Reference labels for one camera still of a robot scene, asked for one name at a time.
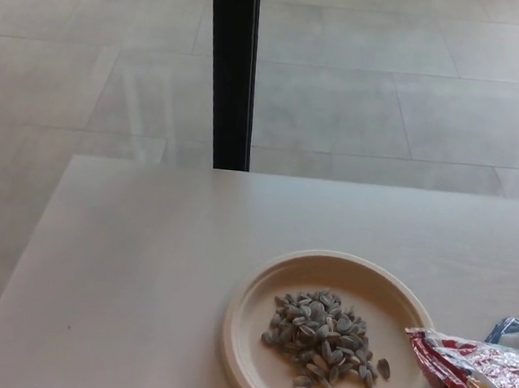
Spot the red white sunflower seed bag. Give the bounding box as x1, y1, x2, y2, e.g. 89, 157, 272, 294
400, 307, 519, 388

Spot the round beige paper plate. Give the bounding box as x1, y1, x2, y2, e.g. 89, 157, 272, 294
215, 243, 445, 388

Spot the black vertical window post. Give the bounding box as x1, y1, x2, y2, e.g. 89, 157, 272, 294
197, 0, 263, 173

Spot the pile of sunflower seeds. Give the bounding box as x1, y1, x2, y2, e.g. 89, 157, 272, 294
256, 284, 398, 388

